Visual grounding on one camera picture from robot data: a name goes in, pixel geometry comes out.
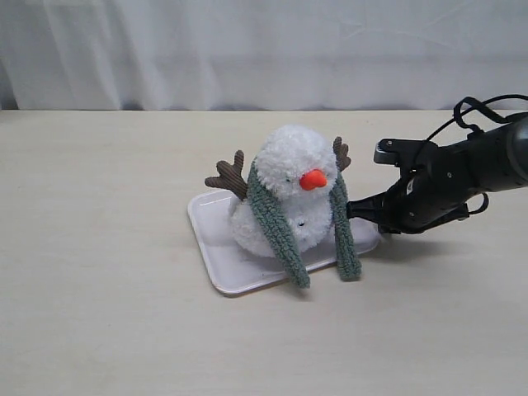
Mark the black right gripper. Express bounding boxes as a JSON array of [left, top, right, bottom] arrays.
[[346, 144, 489, 234]]

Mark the white plush snowman toy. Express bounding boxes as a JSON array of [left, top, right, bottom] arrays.
[[205, 125, 351, 257]]

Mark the green fleece scarf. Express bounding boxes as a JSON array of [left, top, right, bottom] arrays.
[[246, 163, 361, 289]]

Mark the white rectangular plastic tray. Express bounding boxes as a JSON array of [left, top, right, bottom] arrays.
[[187, 190, 381, 296]]

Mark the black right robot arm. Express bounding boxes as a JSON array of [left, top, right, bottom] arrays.
[[346, 118, 527, 234]]

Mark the white backdrop curtain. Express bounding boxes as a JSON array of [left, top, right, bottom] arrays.
[[1, 1, 527, 111]]

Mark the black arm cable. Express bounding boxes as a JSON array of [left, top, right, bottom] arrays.
[[420, 94, 528, 145]]

